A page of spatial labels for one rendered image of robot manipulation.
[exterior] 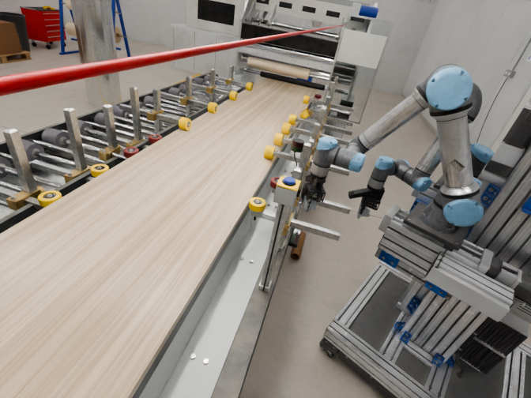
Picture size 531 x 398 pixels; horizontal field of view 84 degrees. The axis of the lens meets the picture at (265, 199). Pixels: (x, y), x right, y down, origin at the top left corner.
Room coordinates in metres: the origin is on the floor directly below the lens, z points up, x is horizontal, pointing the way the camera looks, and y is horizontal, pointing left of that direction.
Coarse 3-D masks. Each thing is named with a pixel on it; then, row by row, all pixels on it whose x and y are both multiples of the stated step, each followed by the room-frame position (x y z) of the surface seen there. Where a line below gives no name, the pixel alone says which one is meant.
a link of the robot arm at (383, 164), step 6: (384, 156) 1.34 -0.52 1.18; (378, 162) 1.31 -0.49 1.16; (384, 162) 1.29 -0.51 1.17; (390, 162) 1.29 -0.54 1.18; (378, 168) 1.29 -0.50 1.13; (384, 168) 1.29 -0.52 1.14; (390, 168) 1.30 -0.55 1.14; (372, 174) 1.31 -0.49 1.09; (378, 174) 1.29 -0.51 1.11; (384, 174) 1.29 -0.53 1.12; (390, 174) 1.31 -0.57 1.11; (378, 180) 1.29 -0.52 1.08; (384, 180) 1.29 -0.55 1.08
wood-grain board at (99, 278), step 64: (192, 128) 1.92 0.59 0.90; (256, 128) 2.16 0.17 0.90; (128, 192) 1.05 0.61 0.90; (192, 192) 1.15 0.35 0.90; (256, 192) 1.29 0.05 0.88; (0, 256) 0.60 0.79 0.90; (64, 256) 0.64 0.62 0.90; (128, 256) 0.69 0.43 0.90; (192, 256) 0.75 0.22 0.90; (0, 320) 0.40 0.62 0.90; (64, 320) 0.43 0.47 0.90; (128, 320) 0.47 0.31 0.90; (0, 384) 0.26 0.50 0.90; (64, 384) 0.29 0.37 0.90; (128, 384) 0.31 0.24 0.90
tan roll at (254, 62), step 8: (248, 64) 4.05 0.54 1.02; (256, 64) 4.03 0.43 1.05; (264, 64) 4.01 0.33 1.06; (272, 64) 4.01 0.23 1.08; (280, 64) 4.01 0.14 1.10; (272, 72) 4.04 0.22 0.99; (280, 72) 3.98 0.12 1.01; (288, 72) 3.96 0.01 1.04; (296, 72) 3.94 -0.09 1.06; (304, 72) 3.93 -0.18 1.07; (328, 80) 3.92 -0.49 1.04
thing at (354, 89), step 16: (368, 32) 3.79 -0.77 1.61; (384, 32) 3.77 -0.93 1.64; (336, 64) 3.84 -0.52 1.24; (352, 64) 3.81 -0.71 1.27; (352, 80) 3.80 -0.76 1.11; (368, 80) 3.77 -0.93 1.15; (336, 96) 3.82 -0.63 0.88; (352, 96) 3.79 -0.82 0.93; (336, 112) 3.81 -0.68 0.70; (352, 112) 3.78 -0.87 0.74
